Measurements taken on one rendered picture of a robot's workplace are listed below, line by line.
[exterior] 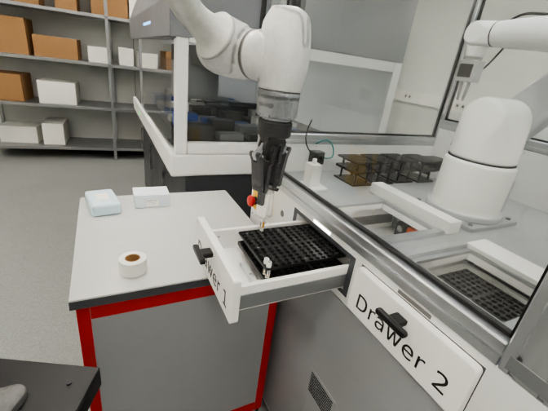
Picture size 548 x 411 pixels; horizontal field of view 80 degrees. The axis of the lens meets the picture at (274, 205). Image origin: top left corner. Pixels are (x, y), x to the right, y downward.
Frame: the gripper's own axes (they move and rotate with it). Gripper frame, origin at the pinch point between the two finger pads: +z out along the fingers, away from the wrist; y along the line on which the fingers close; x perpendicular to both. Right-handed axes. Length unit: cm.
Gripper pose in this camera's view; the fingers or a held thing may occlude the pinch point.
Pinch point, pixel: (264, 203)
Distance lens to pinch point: 79.7
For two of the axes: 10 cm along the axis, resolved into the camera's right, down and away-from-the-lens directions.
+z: -1.3, 9.1, 3.9
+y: -6.0, 2.4, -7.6
